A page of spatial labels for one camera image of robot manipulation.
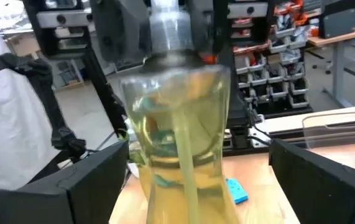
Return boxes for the yellow dish soap pump bottle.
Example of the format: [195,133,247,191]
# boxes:
[118,0,242,224]

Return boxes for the dark grey equipment case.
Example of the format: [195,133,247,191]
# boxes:
[318,0,355,40]

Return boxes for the grey parts bin rack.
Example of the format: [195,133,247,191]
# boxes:
[231,0,313,118]

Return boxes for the wooden desk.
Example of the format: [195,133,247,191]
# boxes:
[307,21,355,108]

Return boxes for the low clear plastic bin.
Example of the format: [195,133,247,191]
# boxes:
[301,110,355,149]

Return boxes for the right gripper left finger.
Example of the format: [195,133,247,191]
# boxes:
[0,141,130,224]

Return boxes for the blue cellulose sponge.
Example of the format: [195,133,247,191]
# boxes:
[225,177,249,205]

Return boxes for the black sleeved cable bundle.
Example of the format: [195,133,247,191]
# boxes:
[0,52,86,158]

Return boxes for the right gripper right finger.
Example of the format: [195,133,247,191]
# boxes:
[269,138,355,224]

